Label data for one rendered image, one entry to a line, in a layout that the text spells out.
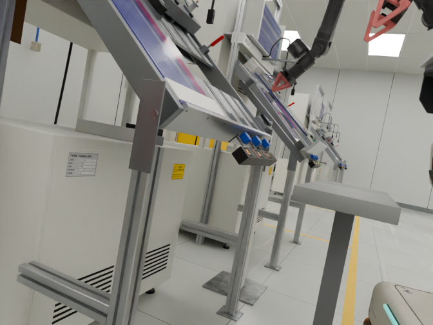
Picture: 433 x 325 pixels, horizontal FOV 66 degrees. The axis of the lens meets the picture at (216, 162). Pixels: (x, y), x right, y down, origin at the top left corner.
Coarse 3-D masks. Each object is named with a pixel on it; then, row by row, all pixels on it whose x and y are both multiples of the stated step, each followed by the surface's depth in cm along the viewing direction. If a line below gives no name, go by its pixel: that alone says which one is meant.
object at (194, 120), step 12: (192, 108) 67; (180, 120) 69; (192, 120) 72; (204, 120) 76; (216, 120) 80; (228, 120) 86; (180, 132) 74; (192, 132) 78; (204, 132) 83; (216, 132) 88; (228, 132) 93; (240, 132) 99; (252, 132) 106; (264, 132) 119; (240, 144) 111
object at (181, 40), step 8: (160, 24) 107; (168, 24) 117; (176, 24) 130; (168, 32) 108; (176, 32) 119; (184, 32) 132; (176, 40) 110; (184, 40) 121; (192, 40) 137; (184, 48) 115; (192, 48) 124; (184, 56) 126; (200, 56) 128; (208, 64) 133
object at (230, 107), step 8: (200, 80) 101; (208, 88) 102; (216, 88) 113; (216, 96) 104; (224, 96) 114; (232, 96) 125; (224, 104) 106; (232, 104) 116; (240, 104) 130; (224, 112) 99; (232, 112) 108; (240, 112) 120; (240, 120) 110; (248, 120) 120; (256, 128) 121
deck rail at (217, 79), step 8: (192, 56) 140; (208, 56) 137; (200, 64) 139; (208, 72) 137; (216, 72) 136; (208, 80) 137; (216, 80) 136; (224, 80) 134; (224, 88) 134; (232, 88) 133; (248, 112) 130
